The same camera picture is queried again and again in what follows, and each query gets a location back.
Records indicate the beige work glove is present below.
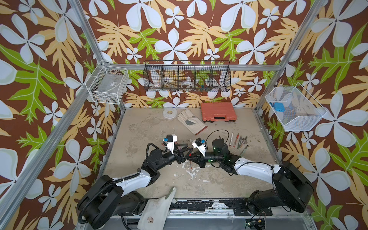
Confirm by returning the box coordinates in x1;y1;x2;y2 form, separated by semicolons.
177;109;208;135

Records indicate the light green pen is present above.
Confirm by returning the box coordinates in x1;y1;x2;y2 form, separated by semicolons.
240;144;249;156

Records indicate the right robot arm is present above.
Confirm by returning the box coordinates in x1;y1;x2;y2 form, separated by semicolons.
186;139;314;215

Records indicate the black wire basket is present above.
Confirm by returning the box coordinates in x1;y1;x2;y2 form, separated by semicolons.
143;60;232;92

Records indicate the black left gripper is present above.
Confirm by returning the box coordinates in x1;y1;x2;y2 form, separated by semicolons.
155;142;191;172

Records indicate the aluminium frame post left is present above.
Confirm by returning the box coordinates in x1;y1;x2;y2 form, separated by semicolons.
69;1;126;113

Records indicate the white tape roll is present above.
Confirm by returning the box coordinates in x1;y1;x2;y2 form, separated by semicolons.
163;108;177;119

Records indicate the aluminium frame post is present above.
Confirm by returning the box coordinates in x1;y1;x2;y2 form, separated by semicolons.
69;1;126;113
255;0;328;112

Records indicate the blue object in basket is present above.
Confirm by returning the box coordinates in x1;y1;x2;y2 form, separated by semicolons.
273;102;285;113

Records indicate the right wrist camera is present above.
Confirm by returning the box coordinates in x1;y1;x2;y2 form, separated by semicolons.
192;138;208;157

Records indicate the white wire basket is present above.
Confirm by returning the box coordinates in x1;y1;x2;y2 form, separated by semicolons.
86;62;130;105
265;83;327;132

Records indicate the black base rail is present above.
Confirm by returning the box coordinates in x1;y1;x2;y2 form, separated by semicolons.
169;198;273;216

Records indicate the white green glove front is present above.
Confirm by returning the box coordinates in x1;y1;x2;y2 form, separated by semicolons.
137;187;177;230

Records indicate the aluminium frame post right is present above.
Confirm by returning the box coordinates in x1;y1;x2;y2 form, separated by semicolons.
255;0;328;112

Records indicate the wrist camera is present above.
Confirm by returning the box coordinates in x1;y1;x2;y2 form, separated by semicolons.
163;134;177;154
192;138;208;157

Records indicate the white wire basket left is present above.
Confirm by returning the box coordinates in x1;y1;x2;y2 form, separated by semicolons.
86;62;130;105

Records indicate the red plastic tool case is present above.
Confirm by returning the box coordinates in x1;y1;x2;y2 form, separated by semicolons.
201;102;237;123

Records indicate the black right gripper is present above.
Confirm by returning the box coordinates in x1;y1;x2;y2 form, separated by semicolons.
186;150;223;169

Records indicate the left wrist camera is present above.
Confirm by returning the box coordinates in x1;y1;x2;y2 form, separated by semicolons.
163;134;177;154

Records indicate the white wire basket right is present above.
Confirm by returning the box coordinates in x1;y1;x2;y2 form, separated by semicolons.
265;83;327;132

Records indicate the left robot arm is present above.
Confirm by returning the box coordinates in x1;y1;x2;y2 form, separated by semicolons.
77;141;193;230

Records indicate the dark green pen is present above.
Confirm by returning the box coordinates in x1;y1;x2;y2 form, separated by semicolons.
237;136;244;150

